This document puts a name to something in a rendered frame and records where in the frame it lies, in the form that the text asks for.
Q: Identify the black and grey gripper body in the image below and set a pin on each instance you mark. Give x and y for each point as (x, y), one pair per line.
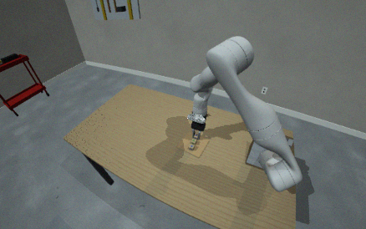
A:
(198, 122)

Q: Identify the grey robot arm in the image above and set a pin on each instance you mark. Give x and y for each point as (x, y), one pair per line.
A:
(225, 61)

